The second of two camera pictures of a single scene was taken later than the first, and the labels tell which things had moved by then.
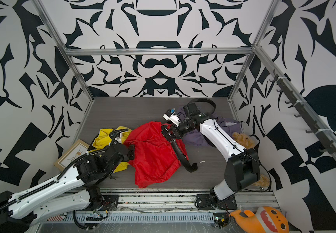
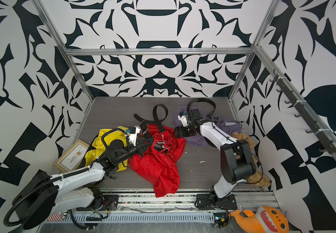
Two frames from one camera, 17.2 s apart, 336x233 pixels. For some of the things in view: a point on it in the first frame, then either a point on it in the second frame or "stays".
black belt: x=191 y=167 to x=158 y=146
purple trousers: x=195 y=137 stays
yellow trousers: x=105 y=137 stays
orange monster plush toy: x=266 y=220 stays
